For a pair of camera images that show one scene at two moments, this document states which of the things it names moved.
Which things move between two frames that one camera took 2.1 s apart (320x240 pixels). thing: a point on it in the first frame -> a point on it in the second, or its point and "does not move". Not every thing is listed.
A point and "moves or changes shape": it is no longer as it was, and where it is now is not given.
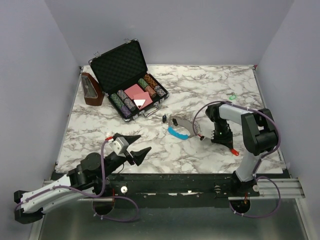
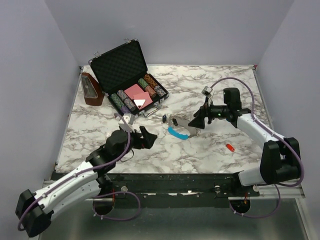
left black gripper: [138, 156] -> [148, 141]
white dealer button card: [139, 102] does not move
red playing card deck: [135, 93] does not move
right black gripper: [227, 141] -> [205, 111]
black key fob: [174, 122] does not move
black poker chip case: [122, 75] does not move
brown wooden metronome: [93, 93] does not move
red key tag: [234, 152] moves or changes shape
